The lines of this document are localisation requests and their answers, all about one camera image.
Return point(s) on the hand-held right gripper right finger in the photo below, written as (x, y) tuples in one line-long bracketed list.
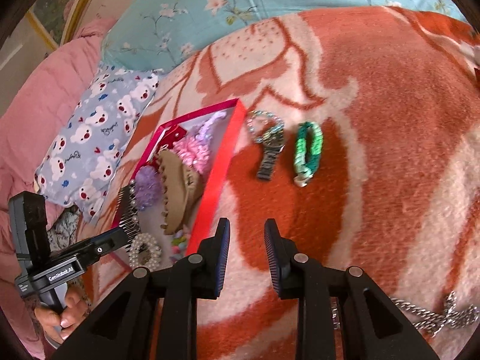
[(270, 260)]

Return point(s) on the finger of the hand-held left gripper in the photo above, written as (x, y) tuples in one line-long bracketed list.
[(114, 239)]

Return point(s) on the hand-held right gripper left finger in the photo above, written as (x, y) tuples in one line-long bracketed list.
[(224, 258)]

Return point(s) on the dark pearl-edged hair comb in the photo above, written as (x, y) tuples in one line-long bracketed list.
[(127, 215)]

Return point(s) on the white pearl hair ornament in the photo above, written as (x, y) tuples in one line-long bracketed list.
[(145, 251)]

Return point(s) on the purple flower hair clip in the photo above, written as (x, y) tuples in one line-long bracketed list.
[(148, 187)]

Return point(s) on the beige claw hair clip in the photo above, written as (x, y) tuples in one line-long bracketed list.
[(180, 193)]

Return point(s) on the red shallow cardboard box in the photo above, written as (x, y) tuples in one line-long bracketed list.
[(215, 180)]

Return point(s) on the pink flower hair clip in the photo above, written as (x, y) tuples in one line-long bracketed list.
[(192, 152)]

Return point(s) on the small red bow hair clip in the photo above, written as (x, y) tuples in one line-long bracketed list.
[(175, 135)]

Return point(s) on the person's left hand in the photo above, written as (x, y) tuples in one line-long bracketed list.
[(65, 318)]

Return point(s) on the blue bear print pillow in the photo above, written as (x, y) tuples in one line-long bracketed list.
[(93, 146)]

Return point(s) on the dark metal wrist watch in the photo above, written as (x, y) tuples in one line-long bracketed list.
[(270, 153)]

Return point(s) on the pink quilt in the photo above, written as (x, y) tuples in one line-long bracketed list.
[(41, 112)]

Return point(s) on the orange and cream blanket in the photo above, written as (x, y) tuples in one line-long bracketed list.
[(356, 157)]

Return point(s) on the teal floral pillow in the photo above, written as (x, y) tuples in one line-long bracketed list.
[(225, 11)]

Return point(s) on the framed wall picture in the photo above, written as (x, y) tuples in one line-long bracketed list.
[(56, 7)]

